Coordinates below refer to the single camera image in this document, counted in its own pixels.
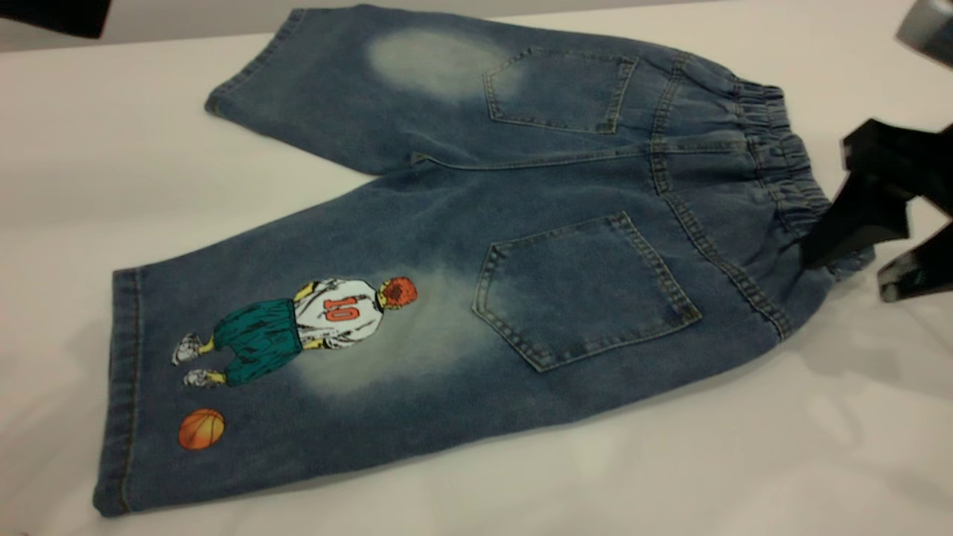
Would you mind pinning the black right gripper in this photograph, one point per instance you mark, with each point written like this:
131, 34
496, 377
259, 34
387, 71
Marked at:
901, 160

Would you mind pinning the blue denim shorts with print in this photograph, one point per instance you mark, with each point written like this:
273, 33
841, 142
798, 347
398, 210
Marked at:
447, 223

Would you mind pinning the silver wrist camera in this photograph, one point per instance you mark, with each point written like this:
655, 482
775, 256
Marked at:
931, 30

